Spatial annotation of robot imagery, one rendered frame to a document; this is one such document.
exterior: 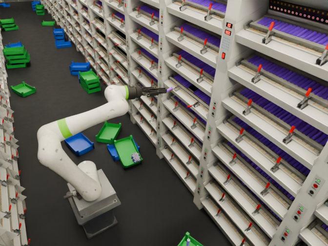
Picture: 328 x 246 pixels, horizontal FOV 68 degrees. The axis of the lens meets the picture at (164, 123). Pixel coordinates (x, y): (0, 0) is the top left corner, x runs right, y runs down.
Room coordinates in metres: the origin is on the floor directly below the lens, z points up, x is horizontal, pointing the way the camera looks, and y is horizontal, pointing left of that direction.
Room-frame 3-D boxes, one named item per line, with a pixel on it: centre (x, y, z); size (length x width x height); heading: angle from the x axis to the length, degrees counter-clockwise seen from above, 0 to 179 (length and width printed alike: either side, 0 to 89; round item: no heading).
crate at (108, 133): (2.25, 0.64, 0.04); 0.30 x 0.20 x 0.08; 171
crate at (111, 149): (1.98, 0.43, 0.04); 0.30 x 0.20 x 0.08; 121
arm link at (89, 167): (1.13, 0.51, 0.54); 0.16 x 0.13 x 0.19; 24
